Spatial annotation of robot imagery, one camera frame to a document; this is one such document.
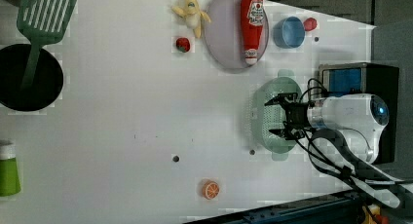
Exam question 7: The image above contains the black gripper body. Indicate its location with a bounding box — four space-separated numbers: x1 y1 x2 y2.
282 101 311 130

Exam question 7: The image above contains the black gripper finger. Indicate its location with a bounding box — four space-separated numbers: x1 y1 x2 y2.
265 93 298 106
270 129 296 140

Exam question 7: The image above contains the mint green oval strainer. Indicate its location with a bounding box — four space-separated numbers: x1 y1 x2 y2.
250 70 302 162

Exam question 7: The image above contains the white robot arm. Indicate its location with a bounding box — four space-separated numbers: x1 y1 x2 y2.
266 93 412 208

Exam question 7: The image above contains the silver toaster oven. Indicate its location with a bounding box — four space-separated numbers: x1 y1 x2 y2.
319 62 399 165

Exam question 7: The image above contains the blue bowl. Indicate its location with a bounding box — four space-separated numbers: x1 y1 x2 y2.
273 17 305 49

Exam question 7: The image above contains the red toy tomato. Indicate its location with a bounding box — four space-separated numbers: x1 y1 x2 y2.
303 18 318 31

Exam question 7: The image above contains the grey round plate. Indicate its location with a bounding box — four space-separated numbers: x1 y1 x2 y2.
204 0 251 69

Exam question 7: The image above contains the orange slice toy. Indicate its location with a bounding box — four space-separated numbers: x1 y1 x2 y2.
202 180 220 200

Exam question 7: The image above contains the red plush ketchup bottle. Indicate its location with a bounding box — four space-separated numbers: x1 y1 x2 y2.
241 0 264 65

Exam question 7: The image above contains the red toy strawberry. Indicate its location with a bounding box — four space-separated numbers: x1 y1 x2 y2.
175 37 191 53

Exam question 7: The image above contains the yellow plush banana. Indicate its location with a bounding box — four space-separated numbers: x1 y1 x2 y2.
171 0 211 39

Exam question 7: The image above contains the black round pan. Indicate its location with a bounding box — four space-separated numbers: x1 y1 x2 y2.
0 44 63 112

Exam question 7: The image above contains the green slotted spatula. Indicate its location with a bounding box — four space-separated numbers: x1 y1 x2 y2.
17 0 77 90

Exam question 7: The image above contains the green bottle white cap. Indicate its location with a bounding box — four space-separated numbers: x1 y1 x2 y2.
0 140 21 197

